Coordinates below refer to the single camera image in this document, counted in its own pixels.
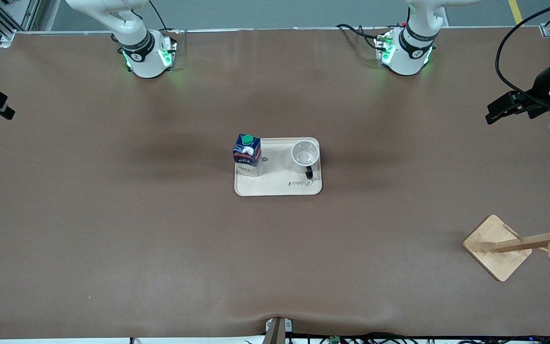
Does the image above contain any grey metal camera bracket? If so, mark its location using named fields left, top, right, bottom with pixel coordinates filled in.
left=264, top=316, right=294, bottom=344

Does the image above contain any wooden mug stand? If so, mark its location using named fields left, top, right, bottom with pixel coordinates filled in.
left=462, top=211, right=550, bottom=282

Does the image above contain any blue milk carton green cap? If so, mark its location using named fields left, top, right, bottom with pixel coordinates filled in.
left=232, top=133, right=263, bottom=178

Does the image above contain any cream tray with bear print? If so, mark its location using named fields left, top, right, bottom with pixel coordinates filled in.
left=234, top=138, right=323, bottom=197

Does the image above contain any black base power cable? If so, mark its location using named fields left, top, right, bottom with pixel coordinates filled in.
left=336, top=23, right=386, bottom=51

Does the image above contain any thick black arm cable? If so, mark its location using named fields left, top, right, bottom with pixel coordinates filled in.
left=494, top=0, right=550, bottom=104

